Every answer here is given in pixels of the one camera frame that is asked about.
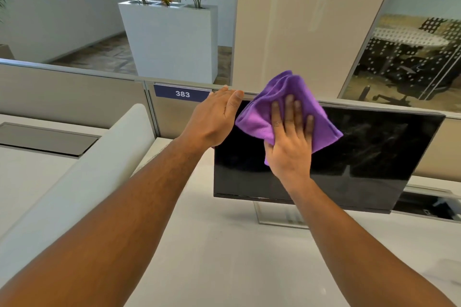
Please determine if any person's left hand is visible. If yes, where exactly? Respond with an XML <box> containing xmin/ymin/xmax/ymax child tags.
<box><xmin>176</xmin><ymin>85</ymin><xmax>245</xmax><ymax>154</ymax></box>

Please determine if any person's right hand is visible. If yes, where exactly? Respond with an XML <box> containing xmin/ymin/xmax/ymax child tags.
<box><xmin>264</xmin><ymin>94</ymin><xmax>315</xmax><ymax>192</ymax></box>

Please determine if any black monitor with silver stand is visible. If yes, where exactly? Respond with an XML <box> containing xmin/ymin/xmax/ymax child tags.
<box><xmin>213</xmin><ymin>96</ymin><xmax>447</xmax><ymax>228</ymax></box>

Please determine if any open grey desk cable hatch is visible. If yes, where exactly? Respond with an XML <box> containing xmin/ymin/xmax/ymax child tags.
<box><xmin>392</xmin><ymin>184</ymin><xmax>461</xmax><ymax>223</ymax></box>

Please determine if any person's right forearm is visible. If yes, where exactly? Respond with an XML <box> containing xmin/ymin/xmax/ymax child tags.
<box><xmin>288</xmin><ymin>177</ymin><xmax>458</xmax><ymax>307</ymax></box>

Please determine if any white desk divider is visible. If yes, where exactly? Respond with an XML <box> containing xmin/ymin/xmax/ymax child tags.
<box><xmin>0</xmin><ymin>103</ymin><xmax>156</xmax><ymax>289</ymax></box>

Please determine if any round white table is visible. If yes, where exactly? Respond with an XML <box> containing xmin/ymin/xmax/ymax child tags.
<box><xmin>373</xmin><ymin>26</ymin><xmax>451</xmax><ymax>48</ymax></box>

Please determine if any white planter box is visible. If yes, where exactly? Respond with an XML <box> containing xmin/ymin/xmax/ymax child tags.
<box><xmin>118</xmin><ymin>0</ymin><xmax>218</xmax><ymax>84</ymax></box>

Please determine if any blue number sign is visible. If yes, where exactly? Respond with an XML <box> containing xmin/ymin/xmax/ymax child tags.
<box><xmin>154</xmin><ymin>83</ymin><xmax>213</xmax><ymax>103</ymax></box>

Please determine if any purple microfibre cloth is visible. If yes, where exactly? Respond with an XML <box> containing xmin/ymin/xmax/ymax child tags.
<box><xmin>234</xmin><ymin>70</ymin><xmax>344</xmax><ymax>167</ymax></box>

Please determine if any black office chair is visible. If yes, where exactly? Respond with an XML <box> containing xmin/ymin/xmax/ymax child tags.
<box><xmin>371</xmin><ymin>53</ymin><xmax>433</xmax><ymax>106</ymax></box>

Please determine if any closed grey desk cable hatch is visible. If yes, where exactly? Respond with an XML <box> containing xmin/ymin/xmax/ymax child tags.
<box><xmin>0</xmin><ymin>122</ymin><xmax>101</xmax><ymax>158</ymax></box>

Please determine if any beige partition panel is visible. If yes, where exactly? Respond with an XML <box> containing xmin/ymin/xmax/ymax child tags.
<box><xmin>146</xmin><ymin>80</ymin><xmax>461</xmax><ymax>181</ymax></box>
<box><xmin>0</xmin><ymin>59</ymin><xmax>150</xmax><ymax>130</ymax></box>

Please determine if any person's left forearm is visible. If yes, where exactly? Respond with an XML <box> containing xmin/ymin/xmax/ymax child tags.
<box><xmin>0</xmin><ymin>137</ymin><xmax>206</xmax><ymax>307</ymax></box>

